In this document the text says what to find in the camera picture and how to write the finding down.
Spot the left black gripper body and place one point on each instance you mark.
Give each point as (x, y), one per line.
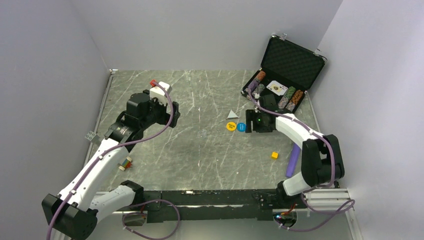
(158, 113)

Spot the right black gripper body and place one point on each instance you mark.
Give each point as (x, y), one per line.
(258, 123)

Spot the blue round button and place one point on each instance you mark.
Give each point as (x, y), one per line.
(241, 127)

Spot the yellow round button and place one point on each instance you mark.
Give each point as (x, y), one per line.
(231, 126)

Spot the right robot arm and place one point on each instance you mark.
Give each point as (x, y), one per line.
(321, 158)

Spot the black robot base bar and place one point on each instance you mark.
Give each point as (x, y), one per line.
(196, 205)

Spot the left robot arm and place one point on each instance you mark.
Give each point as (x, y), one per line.
(75, 211)

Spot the white triangle dealer piece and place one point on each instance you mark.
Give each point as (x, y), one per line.
(232, 115)

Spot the yellow cube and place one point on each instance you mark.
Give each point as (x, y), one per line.
(274, 155)

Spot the ace of spades card deck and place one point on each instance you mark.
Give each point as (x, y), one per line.
(277, 88)

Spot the green purple chip row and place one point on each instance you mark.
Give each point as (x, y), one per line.
(286, 97)

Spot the orange black chip row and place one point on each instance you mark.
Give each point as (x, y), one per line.
(297, 96)

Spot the purple orange chip row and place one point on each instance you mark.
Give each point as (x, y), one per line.
(255, 82)

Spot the purple cylinder tool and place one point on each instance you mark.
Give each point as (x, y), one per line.
(293, 159)

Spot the black aluminium poker case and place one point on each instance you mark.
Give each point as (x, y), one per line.
(289, 64)

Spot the colourful wooden toy block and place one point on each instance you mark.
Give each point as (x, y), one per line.
(126, 164)

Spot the grey lego brick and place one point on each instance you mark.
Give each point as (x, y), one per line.
(92, 137)

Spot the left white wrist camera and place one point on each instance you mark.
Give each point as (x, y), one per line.
(157, 93)

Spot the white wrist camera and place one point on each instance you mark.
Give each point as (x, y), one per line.
(157, 93)
(253, 98)

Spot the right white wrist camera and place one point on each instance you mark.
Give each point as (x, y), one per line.
(253, 98)

